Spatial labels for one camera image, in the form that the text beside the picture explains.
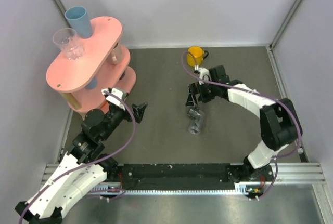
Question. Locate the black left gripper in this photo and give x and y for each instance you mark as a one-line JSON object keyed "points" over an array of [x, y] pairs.
{"points": [[139, 110]]}

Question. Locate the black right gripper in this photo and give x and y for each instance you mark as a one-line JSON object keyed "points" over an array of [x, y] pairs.
{"points": [[194, 88]]}

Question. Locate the grey threaded coupling nut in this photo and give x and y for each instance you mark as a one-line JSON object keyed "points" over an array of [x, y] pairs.
{"points": [[194, 113]]}

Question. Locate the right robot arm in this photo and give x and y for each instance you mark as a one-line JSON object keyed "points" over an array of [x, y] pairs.
{"points": [[279, 124]]}

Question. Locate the yellow mug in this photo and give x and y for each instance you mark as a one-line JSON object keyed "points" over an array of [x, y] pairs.
{"points": [[196, 55]]}

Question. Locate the small blue cup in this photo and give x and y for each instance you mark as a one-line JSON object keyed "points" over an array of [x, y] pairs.
{"points": [[92, 84]]}

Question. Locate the pink tiered shelf stand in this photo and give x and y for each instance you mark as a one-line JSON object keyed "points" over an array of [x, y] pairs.
{"points": [[69, 77]]}

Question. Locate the pink metallic cup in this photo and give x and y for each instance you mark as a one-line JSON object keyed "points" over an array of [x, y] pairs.
{"points": [[115, 56]]}

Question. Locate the clear drinking glass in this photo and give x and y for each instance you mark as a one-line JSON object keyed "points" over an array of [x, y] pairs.
{"points": [[68, 41]]}

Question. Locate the blue plastic cup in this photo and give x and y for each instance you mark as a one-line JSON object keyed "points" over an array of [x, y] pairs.
{"points": [[78, 19]]}

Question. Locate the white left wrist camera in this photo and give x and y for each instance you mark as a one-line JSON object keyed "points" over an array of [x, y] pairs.
{"points": [[115, 95]]}

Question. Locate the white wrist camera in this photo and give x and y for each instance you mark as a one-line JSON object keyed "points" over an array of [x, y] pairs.
{"points": [[203, 74], [115, 95]]}

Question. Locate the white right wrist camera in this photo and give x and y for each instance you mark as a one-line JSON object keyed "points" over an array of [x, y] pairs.
{"points": [[203, 74]]}

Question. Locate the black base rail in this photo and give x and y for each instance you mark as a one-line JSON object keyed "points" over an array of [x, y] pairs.
{"points": [[200, 176]]}

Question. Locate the white slotted cable duct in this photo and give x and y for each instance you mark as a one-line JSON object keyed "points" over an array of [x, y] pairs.
{"points": [[236, 190]]}

